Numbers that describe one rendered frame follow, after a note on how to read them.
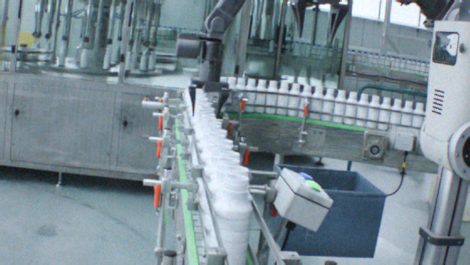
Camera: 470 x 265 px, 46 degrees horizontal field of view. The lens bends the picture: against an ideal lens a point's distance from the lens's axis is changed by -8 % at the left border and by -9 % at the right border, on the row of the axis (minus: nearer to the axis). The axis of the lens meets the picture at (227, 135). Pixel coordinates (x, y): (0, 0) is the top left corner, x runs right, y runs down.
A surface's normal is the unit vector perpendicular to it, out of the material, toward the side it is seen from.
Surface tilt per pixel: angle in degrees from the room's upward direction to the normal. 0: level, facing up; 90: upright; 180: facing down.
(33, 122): 90
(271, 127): 90
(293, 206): 90
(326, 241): 90
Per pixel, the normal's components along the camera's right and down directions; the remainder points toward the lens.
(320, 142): -0.21, 0.14
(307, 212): 0.10, 0.18
